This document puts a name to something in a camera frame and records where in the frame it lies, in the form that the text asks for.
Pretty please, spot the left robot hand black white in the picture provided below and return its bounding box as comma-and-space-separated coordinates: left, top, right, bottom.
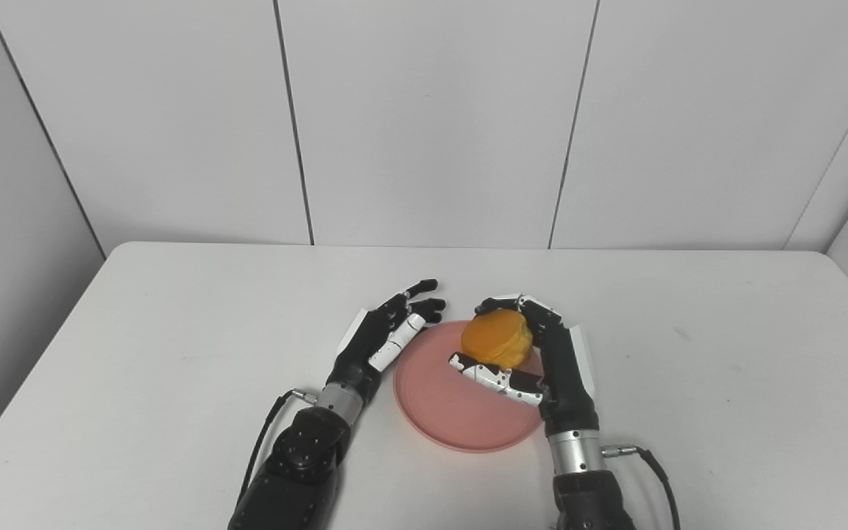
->
327, 278, 448, 403

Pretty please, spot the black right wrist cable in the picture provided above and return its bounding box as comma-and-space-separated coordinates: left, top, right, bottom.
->
601, 444, 682, 530

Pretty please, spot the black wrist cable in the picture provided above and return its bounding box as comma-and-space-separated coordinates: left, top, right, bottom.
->
601, 444, 682, 530
236, 389, 319, 509

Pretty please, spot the pink round plate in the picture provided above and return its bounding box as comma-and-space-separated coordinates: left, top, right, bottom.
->
393, 319, 545, 453

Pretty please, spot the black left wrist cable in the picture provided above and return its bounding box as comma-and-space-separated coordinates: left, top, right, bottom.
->
236, 389, 319, 509

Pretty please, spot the cream puff pastry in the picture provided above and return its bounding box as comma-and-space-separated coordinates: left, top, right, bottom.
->
461, 308, 535, 371

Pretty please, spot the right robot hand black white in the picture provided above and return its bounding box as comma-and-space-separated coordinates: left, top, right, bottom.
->
448, 293, 600, 437

